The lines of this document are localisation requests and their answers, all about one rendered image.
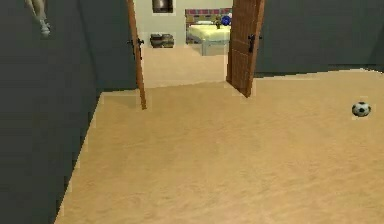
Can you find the pale grey hanging object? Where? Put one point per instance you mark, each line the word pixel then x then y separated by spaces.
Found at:
pixel 41 16

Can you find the black and white football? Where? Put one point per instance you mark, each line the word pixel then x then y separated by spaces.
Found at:
pixel 361 109

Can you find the blue round ball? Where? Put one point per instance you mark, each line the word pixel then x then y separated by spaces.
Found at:
pixel 225 20

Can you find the dark striped low chest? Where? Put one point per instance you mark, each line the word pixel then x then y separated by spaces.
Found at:
pixel 161 40

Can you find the dark framed wall picture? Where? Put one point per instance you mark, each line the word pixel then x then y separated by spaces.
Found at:
pixel 162 5

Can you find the brown wooden room door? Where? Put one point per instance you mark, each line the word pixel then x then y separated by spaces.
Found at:
pixel 137 66
pixel 242 50

